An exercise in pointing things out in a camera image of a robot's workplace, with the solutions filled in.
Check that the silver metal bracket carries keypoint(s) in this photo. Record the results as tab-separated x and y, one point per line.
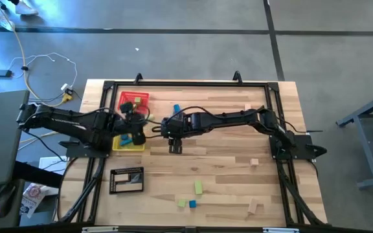
99	229
280	230

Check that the black computer mouse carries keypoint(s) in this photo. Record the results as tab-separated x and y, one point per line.
3	200

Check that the yellow plug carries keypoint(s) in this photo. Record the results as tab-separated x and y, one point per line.
67	97

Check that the black plastic basket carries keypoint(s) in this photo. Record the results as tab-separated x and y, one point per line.
111	181

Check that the wooden cube block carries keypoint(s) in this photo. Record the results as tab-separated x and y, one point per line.
254	161

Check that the gray metal table frame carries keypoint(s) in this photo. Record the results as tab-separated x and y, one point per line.
367	145

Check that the small green cube block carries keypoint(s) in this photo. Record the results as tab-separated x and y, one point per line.
137	100
181	203

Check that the red plastic basket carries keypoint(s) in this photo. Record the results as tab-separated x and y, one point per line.
125	97

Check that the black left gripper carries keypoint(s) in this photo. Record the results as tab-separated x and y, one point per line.
136	127

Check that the short blue block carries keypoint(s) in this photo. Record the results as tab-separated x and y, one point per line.
176	107

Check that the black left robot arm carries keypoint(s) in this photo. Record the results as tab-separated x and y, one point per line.
70	121

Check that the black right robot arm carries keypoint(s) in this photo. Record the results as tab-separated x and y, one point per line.
232	116

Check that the short wooden block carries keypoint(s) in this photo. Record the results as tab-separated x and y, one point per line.
253	206
121	178

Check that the white power adapter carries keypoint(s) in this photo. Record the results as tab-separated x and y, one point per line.
65	87

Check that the blue wedge block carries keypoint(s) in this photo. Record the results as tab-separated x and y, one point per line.
192	203

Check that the long green block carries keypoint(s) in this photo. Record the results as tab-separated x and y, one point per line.
198	187

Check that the printed paper bag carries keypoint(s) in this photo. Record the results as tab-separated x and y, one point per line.
32	197

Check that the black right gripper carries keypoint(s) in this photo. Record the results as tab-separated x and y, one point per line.
173	127

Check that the white paper sheet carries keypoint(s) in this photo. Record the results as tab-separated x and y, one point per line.
52	163

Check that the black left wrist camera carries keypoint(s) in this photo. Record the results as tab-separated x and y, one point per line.
127	107

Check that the black aluminium table frame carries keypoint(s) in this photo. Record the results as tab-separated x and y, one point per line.
167	83

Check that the person's foot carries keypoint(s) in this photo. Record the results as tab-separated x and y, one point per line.
26	9
5	22

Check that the yellow plastic basket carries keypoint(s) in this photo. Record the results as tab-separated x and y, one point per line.
118	147

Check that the black desk support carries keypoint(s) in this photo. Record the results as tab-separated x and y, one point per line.
34	173

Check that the gray desk top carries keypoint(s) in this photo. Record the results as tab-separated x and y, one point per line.
2	139

